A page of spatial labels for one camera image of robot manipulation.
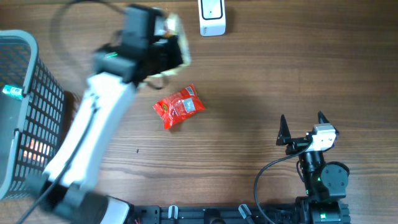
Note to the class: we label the red snack bag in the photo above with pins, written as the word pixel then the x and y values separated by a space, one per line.
pixel 179 106

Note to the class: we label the orange tissue pack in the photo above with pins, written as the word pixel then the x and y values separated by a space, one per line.
pixel 36 152

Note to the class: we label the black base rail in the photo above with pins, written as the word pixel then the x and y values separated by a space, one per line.
pixel 217 214

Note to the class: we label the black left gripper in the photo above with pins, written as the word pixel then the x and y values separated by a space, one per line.
pixel 172 58

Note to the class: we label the beige wet wipes pack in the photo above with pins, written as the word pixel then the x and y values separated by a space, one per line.
pixel 170 53

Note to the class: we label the white barcode scanner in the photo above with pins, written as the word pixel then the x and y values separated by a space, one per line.
pixel 212 17

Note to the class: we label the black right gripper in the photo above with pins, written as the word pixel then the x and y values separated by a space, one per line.
pixel 296 144

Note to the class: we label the grey plastic shopping basket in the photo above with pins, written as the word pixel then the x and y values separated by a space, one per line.
pixel 39 115

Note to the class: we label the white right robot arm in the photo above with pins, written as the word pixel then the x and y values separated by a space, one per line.
pixel 325 182

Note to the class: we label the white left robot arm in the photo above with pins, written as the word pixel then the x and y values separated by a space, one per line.
pixel 66 187

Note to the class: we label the teal tissue pack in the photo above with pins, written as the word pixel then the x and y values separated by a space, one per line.
pixel 13 92

